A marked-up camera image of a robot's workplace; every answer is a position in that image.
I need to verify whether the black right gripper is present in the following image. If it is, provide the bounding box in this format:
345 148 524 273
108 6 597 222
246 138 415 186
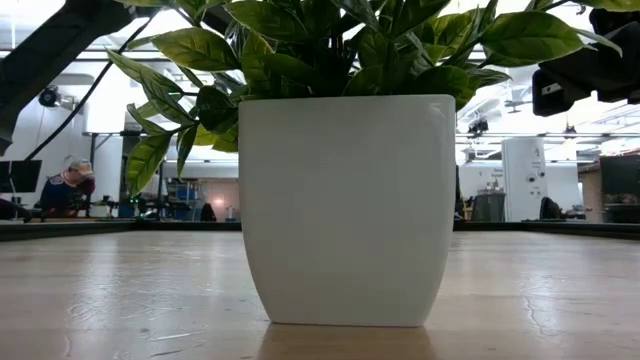
531 19 640 118

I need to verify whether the white cylindrical pillar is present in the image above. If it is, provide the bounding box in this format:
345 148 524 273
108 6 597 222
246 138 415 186
501 137 549 223

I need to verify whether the black computer monitor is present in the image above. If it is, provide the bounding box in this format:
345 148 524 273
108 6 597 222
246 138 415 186
0 159 43 194
599 154 640 197

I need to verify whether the black backpack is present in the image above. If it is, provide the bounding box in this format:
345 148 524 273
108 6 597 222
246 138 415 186
539 196 569 222

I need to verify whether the dark grey chair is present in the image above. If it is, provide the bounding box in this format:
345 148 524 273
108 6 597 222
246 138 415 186
471 192 507 223

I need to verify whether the white square plant pot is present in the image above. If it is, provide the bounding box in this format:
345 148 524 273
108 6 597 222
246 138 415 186
237 94 457 329

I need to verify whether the green leafy artificial plant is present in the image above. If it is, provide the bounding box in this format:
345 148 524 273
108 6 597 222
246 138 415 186
106 0 640 197

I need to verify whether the person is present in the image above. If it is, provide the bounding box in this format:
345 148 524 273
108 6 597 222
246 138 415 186
38 156 97 217

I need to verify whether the black round ceiling fixture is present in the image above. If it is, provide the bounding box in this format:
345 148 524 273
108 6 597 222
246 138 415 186
37 85 62 109

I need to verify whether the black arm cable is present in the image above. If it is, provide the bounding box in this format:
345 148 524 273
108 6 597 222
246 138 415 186
24 18 154 162

